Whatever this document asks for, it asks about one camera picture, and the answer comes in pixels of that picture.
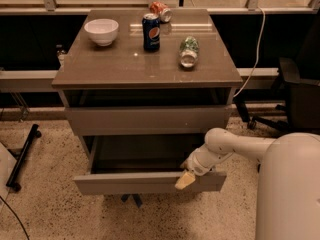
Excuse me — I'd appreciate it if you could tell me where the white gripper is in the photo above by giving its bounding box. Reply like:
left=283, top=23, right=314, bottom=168
left=175, top=144, right=230, bottom=190

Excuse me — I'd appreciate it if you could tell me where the grey drawer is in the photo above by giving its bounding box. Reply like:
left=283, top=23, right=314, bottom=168
left=73, top=134, right=228, bottom=196
left=65, top=105, right=231, bottom=136

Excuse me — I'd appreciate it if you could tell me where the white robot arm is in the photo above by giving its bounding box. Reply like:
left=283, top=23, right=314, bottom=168
left=175, top=128, right=320, bottom=240

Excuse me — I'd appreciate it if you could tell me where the grey drawer cabinet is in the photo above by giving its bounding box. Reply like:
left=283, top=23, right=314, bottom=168
left=51, top=7, right=244, bottom=196

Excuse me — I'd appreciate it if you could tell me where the grey top drawer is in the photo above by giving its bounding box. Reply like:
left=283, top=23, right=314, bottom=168
left=65, top=105, right=231, bottom=136

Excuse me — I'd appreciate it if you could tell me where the blue tape cross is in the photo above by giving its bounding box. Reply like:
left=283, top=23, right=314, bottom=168
left=120, top=193, right=144, bottom=209

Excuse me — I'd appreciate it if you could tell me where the green soda can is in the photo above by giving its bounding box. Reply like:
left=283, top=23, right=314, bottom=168
left=179, top=36, right=199, bottom=68

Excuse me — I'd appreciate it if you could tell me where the blue pepsi can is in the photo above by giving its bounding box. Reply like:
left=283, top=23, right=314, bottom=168
left=142, top=13, right=160, bottom=51

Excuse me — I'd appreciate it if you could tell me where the black office chair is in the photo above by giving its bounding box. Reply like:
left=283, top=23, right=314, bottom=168
left=234, top=14, right=320, bottom=132

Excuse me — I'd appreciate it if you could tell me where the orange soda can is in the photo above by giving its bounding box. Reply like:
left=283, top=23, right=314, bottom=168
left=149, top=1, right=172, bottom=23

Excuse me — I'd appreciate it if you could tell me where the white ceramic bowl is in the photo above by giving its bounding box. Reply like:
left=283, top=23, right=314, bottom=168
left=84, top=19, right=119, bottom=46

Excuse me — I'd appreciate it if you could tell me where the black wheeled stand leg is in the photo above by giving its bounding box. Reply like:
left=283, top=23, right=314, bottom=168
left=6, top=124, right=42, bottom=192

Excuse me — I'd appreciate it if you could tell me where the white cable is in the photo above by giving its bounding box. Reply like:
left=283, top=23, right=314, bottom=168
left=232, top=7, right=267, bottom=99

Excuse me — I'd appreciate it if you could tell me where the black floor cable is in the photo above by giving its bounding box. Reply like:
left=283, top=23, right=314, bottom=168
left=0, top=197, right=30, bottom=240

